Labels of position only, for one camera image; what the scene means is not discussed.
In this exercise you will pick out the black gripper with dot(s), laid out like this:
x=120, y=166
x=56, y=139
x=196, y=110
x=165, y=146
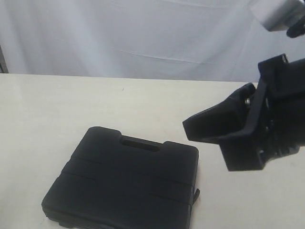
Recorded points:
x=272, y=115

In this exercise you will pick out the black plastic tool case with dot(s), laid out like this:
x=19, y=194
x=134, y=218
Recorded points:
x=113, y=181

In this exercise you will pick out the white backdrop curtain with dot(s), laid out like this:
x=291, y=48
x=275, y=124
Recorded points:
x=209, y=40

